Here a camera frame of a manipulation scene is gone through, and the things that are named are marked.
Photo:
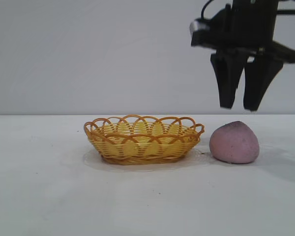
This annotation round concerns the yellow woven basket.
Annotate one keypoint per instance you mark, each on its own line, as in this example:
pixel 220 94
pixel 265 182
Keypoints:
pixel 142 150

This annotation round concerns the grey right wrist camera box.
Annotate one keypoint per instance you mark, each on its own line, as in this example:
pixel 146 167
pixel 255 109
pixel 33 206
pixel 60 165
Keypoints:
pixel 199 25

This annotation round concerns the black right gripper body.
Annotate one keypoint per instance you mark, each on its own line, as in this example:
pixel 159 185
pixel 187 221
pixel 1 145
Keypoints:
pixel 248 27

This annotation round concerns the pink peach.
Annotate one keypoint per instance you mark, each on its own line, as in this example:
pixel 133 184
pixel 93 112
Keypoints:
pixel 234 143

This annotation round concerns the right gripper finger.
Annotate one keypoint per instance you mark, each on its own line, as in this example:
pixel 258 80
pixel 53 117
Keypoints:
pixel 258 81
pixel 227 78

